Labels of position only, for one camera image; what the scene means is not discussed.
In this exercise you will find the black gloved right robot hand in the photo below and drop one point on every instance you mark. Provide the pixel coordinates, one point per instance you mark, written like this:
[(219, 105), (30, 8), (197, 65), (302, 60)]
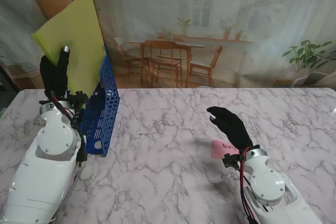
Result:
[(233, 127)]

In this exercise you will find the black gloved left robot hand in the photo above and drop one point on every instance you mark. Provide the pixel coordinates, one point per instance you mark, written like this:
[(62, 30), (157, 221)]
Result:
[(56, 74)]

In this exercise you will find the pink receipt paper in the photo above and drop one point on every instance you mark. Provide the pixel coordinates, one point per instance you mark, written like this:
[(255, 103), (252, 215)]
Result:
[(219, 150)]

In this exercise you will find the yellow translucent file folder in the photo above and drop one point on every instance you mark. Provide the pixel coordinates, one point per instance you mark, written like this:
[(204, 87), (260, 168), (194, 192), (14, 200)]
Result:
[(78, 37)]

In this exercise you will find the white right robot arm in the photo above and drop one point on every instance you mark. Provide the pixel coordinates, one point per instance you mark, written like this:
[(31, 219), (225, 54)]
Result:
[(275, 190)]

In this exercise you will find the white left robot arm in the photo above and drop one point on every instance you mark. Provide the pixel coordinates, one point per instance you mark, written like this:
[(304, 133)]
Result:
[(44, 161)]

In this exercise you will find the blue perforated file rack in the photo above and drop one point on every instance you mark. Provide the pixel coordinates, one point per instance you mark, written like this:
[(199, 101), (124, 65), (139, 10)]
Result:
[(103, 119)]

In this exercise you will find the printed room backdrop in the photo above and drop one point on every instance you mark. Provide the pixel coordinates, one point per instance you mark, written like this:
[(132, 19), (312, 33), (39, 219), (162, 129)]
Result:
[(183, 24)]

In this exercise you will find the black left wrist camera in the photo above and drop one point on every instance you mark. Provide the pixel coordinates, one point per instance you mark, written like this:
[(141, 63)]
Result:
[(78, 99)]

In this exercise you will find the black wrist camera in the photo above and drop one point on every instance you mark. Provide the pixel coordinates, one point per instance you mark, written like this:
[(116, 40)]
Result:
[(78, 99), (231, 160)]

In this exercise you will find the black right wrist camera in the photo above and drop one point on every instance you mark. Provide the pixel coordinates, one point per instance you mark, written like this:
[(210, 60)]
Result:
[(231, 160)]

